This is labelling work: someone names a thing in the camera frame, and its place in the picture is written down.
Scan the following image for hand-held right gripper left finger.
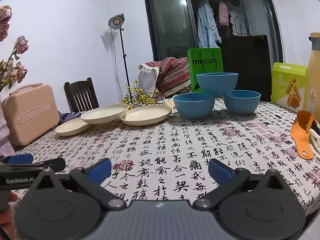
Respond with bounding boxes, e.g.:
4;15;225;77
31;158;127;211

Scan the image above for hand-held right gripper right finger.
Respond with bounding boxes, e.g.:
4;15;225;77
194;158;292;210

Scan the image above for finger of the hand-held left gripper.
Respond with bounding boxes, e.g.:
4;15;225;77
32;158;66;174
0;154;34;166

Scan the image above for cream plate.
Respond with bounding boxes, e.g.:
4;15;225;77
80;104;129;125
121;105;173;126
55;117;93;137

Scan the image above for blue bowl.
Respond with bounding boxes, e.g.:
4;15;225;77
223;90;261;116
173;93;216;119
196;72;239;98

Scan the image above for pink suitcase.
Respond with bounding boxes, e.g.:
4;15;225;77
1;83;60;147

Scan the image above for grey purple cloth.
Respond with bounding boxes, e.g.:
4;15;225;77
59;112;82;124

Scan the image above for dark wooden chair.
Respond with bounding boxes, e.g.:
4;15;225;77
64;77;100;113

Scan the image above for knitted work glove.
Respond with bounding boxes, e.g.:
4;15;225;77
165;99;179;115

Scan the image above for yellow flower branch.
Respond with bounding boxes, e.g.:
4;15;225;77
120;80;171;106

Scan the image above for orange plastic scoop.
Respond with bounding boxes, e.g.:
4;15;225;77
291;110;320;160

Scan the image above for grey quilted cloth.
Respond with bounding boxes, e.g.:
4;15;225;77
138;64;160;94

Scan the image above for white plastic item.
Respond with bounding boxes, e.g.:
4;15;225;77
309;127;320;151

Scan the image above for red patterned blanket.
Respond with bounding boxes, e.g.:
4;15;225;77
145;57;192;98

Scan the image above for light green snack box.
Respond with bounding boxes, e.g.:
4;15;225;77
271;62;308;112

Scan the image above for green paper bag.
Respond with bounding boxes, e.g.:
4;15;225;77
187;47;224;93

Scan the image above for black paper bag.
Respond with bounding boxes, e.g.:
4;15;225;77
221;17;272;102

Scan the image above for pink artificial flowers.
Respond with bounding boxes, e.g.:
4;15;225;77
0;5;28;93

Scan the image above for beige bottle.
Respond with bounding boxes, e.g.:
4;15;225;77
306;32;320;113

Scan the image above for blue hanging shirt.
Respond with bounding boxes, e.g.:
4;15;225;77
197;0;222;48

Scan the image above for studio lamp on stand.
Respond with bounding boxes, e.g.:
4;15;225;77
108;14;134;103

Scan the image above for white hanging garment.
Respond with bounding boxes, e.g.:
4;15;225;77
229;1;251;37

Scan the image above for pink hanging garment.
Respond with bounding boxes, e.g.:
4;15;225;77
219;2;230;27

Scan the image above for dark sliding glass door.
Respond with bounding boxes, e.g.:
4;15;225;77
142;0;284;64

